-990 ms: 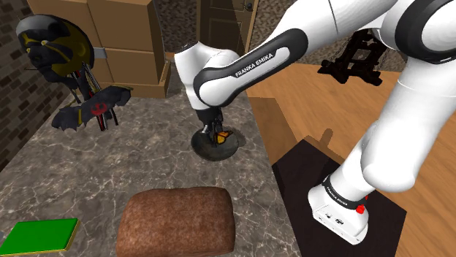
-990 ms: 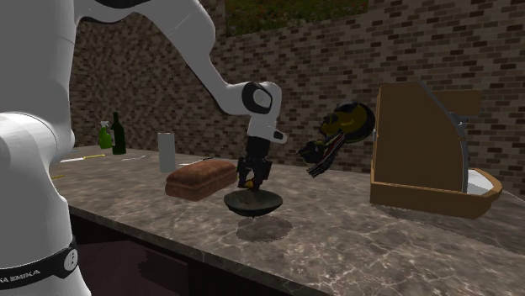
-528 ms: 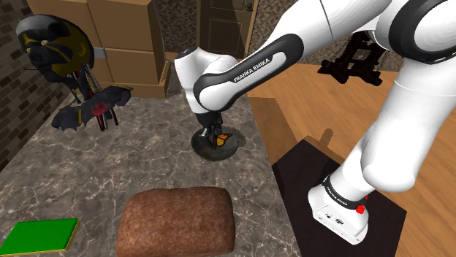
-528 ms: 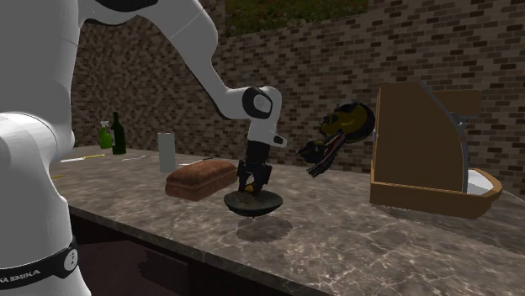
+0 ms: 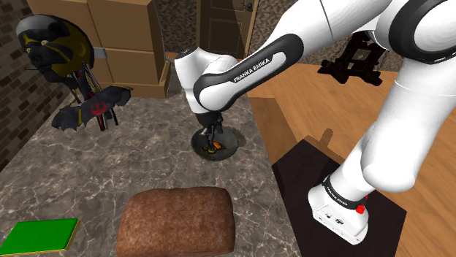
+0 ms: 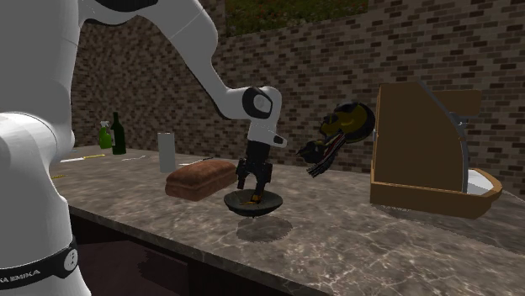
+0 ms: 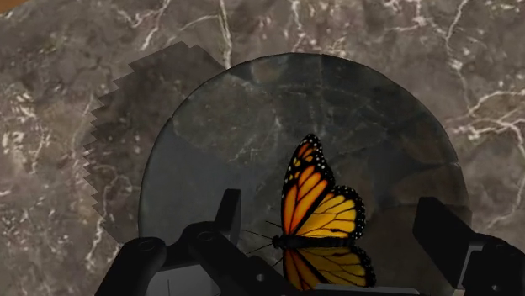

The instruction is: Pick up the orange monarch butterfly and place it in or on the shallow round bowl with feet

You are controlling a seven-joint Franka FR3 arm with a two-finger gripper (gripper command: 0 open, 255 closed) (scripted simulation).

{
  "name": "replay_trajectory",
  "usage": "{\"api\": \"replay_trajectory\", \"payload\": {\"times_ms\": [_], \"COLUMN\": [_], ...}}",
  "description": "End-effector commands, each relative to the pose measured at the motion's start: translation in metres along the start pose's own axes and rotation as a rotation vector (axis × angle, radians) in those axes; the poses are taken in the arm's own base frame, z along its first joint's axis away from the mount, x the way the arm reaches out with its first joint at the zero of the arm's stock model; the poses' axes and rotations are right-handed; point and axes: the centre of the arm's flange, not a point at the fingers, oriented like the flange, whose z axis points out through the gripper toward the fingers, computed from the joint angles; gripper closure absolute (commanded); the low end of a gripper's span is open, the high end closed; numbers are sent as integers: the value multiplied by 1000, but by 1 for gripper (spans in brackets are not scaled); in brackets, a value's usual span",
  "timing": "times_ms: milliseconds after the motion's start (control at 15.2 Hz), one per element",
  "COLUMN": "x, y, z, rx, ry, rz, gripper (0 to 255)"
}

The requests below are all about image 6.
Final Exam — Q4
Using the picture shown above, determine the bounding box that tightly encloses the dark green wine bottle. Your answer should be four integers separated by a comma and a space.
109, 111, 127, 156

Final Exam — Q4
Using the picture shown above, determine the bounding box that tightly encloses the black and yellow round object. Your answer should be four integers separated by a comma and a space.
295, 101, 377, 178

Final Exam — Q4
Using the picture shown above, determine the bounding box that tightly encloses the dark round bowl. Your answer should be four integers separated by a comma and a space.
223, 188, 284, 218

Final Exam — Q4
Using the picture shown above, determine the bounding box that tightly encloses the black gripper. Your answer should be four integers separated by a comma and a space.
236, 140, 274, 205

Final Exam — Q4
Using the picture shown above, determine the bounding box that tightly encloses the dark handled knife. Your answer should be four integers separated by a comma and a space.
178, 156, 215, 167

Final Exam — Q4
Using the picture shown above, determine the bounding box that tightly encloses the green spray bottle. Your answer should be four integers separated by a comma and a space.
98, 120, 114, 151

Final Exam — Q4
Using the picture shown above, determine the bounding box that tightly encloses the yellow handled knife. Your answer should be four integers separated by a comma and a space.
59, 153, 106, 164

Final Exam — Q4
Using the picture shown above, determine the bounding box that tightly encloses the window with greenery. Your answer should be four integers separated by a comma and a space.
224, 0, 369, 39

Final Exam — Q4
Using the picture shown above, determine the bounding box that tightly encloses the white paper towel roll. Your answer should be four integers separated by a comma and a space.
156, 131, 177, 174

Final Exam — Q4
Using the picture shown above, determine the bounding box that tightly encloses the dark counter cabinet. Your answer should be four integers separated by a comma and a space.
68, 206, 329, 296

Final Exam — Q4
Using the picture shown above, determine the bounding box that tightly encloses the brown bread loaf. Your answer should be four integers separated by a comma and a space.
164, 159, 238, 203

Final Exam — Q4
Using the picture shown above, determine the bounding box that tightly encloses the brown bread box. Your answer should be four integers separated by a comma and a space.
369, 80, 504, 220

